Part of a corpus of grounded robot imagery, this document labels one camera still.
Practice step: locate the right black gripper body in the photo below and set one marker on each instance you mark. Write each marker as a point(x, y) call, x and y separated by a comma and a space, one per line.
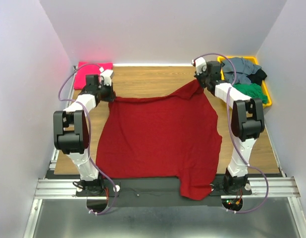
point(203, 78)

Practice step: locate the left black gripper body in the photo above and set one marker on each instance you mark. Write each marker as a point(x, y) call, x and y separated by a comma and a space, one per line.
point(106, 92)

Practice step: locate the dark red t shirt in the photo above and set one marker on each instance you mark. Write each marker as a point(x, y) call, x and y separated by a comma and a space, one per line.
point(170, 136)

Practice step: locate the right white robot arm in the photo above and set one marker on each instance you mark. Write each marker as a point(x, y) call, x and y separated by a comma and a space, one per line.
point(246, 121)

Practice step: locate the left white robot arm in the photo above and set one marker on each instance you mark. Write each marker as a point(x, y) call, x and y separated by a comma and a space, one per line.
point(71, 131)

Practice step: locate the folded pink t shirt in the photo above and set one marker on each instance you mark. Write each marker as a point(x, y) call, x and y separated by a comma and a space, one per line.
point(91, 68)

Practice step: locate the grey t shirt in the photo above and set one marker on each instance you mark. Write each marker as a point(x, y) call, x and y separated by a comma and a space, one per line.
point(243, 67)

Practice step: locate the green t shirt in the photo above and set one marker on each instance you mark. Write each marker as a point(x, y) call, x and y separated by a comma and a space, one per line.
point(252, 90)

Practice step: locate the black t shirt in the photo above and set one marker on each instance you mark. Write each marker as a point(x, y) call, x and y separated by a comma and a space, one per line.
point(258, 77)

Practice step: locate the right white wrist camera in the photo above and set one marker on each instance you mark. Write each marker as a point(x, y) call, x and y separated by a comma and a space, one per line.
point(200, 65)

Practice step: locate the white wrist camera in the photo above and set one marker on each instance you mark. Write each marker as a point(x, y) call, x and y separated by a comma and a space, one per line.
point(106, 76)
point(200, 65)

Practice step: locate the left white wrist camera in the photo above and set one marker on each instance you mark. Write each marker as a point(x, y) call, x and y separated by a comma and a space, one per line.
point(106, 76)

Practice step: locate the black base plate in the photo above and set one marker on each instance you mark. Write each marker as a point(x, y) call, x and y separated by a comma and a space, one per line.
point(162, 192)

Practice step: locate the aluminium frame rail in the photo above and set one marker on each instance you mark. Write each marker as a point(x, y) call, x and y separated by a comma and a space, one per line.
point(272, 209)

